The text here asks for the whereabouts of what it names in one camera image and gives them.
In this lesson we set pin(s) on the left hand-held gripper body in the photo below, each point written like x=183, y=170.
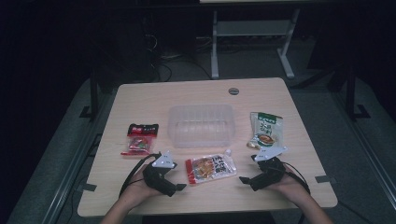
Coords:
x=157, y=177

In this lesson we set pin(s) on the white desk frame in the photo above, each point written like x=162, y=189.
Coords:
x=214, y=46

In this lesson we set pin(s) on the black metal stand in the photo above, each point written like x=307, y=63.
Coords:
x=93, y=93
x=351, y=93

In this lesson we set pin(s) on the green and white snack packet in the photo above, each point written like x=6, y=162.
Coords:
x=266, y=130

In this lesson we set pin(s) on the person's left hand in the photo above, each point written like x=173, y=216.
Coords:
x=138, y=188

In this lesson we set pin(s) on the metal floor rail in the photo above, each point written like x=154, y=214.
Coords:
x=71, y=174
x=367, y=146

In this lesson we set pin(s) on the red and black snack packet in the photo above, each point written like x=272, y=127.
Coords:
x=141, y=138

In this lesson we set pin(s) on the clear plastic container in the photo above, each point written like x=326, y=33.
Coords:
x=201, y=126

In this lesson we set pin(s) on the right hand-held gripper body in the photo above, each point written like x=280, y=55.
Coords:
x=269, y=174

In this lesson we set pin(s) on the grey tape strip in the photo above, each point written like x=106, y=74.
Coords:
x=325, y=179
x=88, y=187

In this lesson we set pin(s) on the clear snack packet red edge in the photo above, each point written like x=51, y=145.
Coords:
x=210, y=168

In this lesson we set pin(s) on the person's right hand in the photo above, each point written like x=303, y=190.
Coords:
x=288, y=185

